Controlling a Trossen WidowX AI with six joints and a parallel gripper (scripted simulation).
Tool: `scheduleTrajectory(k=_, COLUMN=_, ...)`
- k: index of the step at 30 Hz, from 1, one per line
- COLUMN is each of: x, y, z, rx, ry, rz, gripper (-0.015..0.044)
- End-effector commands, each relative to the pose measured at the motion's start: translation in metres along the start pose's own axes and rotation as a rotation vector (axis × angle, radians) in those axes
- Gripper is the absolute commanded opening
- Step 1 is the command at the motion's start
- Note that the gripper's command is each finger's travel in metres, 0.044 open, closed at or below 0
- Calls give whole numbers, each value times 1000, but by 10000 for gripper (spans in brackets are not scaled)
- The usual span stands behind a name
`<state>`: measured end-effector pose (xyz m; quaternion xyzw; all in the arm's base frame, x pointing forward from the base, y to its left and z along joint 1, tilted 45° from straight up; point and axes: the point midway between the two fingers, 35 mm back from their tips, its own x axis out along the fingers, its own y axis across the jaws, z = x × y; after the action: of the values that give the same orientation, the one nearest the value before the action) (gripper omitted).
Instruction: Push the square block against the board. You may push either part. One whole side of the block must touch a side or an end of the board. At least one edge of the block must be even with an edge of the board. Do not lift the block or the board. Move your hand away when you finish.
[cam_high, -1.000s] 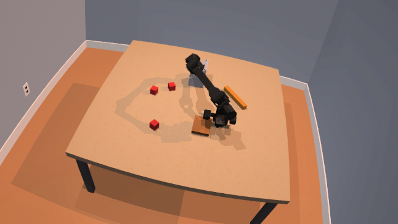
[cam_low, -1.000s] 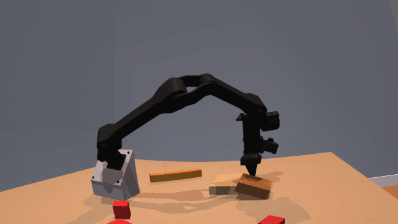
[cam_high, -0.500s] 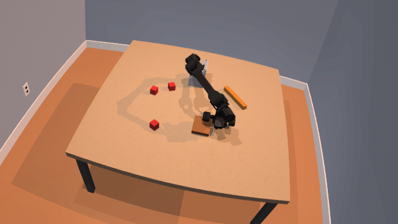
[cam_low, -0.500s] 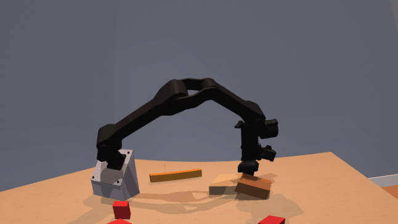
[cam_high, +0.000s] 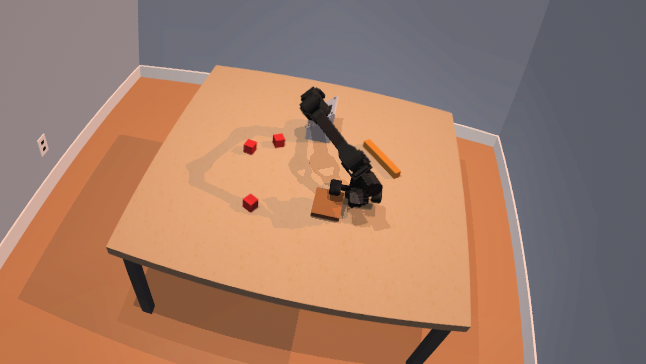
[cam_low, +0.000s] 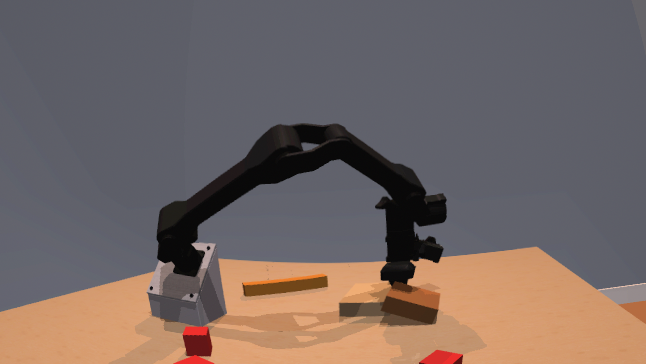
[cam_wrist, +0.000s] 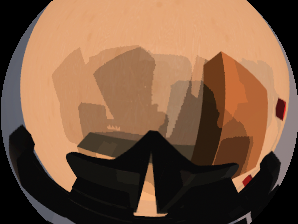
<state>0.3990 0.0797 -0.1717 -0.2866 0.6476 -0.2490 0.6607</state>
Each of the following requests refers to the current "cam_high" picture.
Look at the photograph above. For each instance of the orange long flat bar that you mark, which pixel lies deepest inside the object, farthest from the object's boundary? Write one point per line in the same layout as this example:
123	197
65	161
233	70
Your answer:
382	159

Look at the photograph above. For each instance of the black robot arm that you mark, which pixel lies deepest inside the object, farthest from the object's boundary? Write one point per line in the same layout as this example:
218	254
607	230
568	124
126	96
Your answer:
316	109

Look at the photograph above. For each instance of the small red cube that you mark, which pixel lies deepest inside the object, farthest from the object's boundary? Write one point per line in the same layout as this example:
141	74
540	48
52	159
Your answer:
250	203
249	147
278	140

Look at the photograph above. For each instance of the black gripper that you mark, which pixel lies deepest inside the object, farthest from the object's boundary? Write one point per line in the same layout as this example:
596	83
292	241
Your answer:
336	187

